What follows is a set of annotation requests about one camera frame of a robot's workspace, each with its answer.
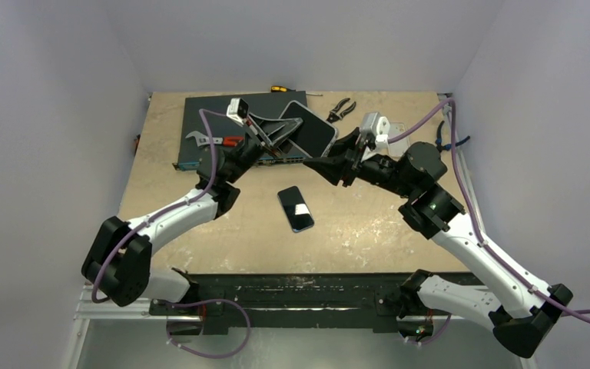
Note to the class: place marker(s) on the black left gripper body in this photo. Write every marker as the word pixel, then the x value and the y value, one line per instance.
pixel 260 139

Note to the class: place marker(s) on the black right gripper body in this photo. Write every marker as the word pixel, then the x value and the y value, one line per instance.
pixel 355 162

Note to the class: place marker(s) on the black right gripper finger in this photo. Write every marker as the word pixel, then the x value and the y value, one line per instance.
pixel 335 170
pixel 347 146

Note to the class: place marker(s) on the blue smartphone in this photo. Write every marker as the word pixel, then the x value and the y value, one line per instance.
pixel 295 208

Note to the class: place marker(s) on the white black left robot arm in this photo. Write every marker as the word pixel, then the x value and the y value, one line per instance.
pixel 119 261

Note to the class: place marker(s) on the yellow black screwdriver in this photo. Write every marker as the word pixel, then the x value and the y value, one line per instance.
pixel 281 89

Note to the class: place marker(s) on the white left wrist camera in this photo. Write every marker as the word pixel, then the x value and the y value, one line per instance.
pixel 237 111

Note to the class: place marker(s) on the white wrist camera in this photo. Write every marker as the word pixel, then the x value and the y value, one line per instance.
pixel 374 132
pixel 237 111

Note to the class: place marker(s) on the black grey wire stripper pliers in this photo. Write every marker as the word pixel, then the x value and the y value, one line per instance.
pixel 344 107

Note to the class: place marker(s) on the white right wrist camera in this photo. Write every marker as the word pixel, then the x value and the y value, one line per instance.
pixel 374 132

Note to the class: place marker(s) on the red handled adjustable wrench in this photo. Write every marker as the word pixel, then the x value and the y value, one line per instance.
pixel 201 140

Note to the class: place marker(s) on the blue handled cutting pliers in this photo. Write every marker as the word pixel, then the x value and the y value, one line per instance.
pixel 441 146

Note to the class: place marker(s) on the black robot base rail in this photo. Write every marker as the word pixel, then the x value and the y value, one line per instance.
pixel 372 301

